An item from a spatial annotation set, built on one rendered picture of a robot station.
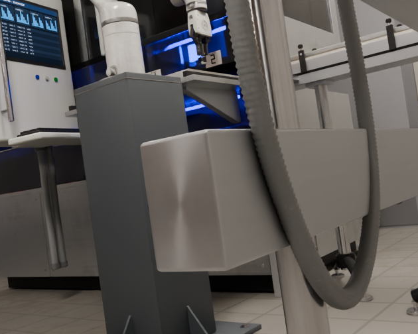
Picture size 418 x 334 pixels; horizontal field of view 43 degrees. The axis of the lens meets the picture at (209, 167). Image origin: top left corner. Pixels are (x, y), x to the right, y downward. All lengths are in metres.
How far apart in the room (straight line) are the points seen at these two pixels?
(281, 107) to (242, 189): 0.17
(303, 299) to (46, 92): 2.20
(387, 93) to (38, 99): 2.34
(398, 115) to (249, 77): 3.37
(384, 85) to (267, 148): 3.40
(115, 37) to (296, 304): 1.27
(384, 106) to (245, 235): 3.43
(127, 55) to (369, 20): 2.53
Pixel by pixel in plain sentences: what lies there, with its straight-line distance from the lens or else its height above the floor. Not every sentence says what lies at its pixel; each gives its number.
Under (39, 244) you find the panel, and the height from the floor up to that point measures 0.28.
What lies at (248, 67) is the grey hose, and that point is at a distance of 0.48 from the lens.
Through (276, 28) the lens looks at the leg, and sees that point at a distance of 0.63.
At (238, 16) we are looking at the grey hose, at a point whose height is 0.65.
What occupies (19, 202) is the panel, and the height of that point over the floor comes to 0.54.
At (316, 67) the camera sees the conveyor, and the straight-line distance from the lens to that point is 2.17.
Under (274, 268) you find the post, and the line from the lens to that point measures 2.19.
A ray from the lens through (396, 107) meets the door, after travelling 3.84.
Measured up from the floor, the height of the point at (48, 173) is 0.66.
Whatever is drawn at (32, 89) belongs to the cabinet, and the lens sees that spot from 2.63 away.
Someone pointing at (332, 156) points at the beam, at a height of 0.52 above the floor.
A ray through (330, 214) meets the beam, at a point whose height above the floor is 0.45.
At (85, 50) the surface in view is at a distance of 2.85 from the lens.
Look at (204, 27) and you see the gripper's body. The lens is 2.15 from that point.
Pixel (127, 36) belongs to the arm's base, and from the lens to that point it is 1.73.
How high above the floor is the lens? 0.51
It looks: 2 degrees up
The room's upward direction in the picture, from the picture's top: 8 degrees counter-clockwise
